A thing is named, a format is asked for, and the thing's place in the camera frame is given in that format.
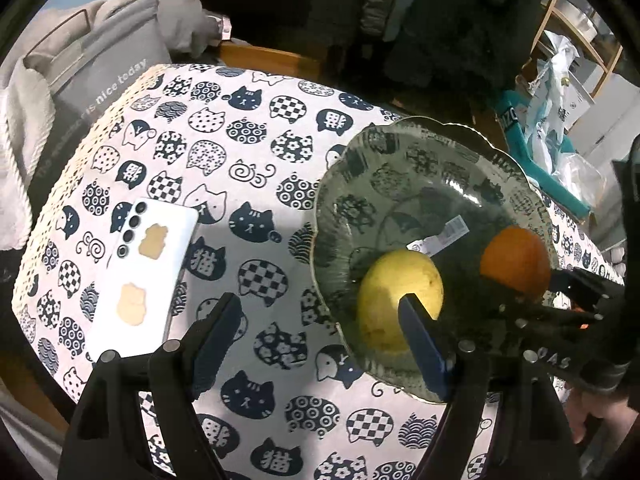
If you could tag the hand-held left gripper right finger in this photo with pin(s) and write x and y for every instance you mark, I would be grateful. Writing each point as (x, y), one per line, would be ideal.
(422, 345)

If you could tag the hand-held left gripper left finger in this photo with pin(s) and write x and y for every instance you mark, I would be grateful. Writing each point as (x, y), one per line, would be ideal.
(220, 340)

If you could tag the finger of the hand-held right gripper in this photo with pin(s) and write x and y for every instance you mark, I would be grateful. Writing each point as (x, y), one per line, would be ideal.
(550, 317)
(585, 285)

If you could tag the yellow lemon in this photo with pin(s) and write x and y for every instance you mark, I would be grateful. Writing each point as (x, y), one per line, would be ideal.
(390, 290)

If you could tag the large orange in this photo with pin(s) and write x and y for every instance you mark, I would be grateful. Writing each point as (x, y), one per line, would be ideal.
(515, 260)

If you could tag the clear glass plate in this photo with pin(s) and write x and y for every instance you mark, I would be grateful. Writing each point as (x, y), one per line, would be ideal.
(400, 185)

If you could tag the person's right hand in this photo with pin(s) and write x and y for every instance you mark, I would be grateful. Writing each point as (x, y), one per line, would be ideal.
(592, 417)

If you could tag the clear plastic bag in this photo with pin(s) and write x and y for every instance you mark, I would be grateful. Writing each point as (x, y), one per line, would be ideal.
(580, 175)

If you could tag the white smartphone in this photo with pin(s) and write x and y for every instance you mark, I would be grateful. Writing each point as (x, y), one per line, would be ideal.
(170, 220)

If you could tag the white cabinet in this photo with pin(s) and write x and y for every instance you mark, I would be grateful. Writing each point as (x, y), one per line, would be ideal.
(610, 130)

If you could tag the teal box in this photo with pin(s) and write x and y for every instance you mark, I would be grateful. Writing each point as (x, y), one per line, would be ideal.
(520, 135)

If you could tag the printed plastic bag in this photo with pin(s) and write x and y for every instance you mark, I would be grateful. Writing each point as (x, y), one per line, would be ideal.
(545, 110)

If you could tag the cat print tablecloth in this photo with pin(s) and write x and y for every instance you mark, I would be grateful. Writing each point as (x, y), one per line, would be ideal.
(280, 160)

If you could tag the wooden shelf rack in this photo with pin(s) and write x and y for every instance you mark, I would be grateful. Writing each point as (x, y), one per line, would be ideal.
(565, 21)

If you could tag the silver pot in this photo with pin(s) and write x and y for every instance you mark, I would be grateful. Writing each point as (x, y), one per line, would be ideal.
(575, 15)

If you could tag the black coat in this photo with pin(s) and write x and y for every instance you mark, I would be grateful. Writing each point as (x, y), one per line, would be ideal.
(450, 35)

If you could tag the wooden drawer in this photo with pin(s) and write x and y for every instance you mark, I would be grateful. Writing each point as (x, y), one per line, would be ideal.
(270, 60)

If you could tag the grey fabric bag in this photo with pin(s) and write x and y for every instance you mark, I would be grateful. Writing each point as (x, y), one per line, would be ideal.
(100, 75)

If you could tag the small pink item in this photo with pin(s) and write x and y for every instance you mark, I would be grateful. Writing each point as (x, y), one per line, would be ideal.
(223, 29)

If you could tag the grey clothing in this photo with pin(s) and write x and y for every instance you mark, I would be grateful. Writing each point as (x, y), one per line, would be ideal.
(185, 15)

